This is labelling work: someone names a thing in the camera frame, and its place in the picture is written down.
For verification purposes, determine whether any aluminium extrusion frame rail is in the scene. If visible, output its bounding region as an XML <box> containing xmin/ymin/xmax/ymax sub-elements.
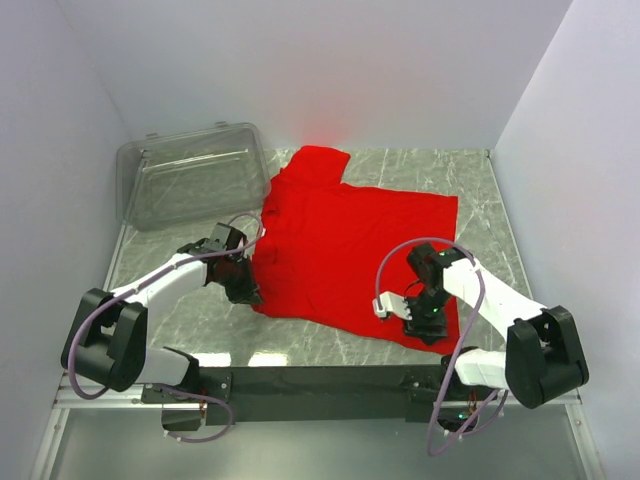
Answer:
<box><xmin>52</xmin><ymin>369</ymin><xmax>584</xmax><ymax>411</ymax></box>

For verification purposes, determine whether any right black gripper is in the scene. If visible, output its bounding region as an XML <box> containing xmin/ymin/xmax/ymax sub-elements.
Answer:
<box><xmin>395</xmin><ymin>286</ymin><xmax>452</xmax><ymax>348</ymax></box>

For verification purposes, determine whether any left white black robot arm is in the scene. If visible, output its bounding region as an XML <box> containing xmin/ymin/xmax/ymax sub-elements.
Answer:
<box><xmin>61</xmin><ymin>223</ymin><xmax>262</xmax><ymax>402</ymax></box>

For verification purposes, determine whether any right aluminium side rail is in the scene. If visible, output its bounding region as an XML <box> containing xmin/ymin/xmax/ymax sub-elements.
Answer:
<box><xmin>565</xmin><ymin>403</ymin><xmax>606</xmax><ymax>480</ymax></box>

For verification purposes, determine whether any clear plastic storage bin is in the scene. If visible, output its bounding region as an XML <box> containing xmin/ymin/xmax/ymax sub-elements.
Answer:
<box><xmin>116</xmin><ymin>122</ymin><xmax>271</xmax><ymax>231</ymax></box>

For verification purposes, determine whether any red t shirt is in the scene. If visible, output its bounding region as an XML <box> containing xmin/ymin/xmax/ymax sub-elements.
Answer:
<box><xmin>252</xmin><ymin>146</ymin><xmax>458</xmax><ymax>351</ymax></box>

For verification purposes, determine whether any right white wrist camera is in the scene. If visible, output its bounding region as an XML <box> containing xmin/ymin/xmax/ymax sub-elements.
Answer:
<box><xmin>372</xmin><ymin>291</ymin><xmax>412</xmax><ymax>321</ymax></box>

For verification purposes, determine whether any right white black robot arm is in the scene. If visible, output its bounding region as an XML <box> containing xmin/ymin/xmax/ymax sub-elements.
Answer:
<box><xmin>401</xmin><ymin>243</ymin><xmax>590</xmax><ymax>409</ymax></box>

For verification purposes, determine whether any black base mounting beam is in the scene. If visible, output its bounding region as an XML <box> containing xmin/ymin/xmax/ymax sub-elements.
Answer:
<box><xmin>140</xmin><ymin>364</ymin><xmax>499</xmax><ymax>430</ymax></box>

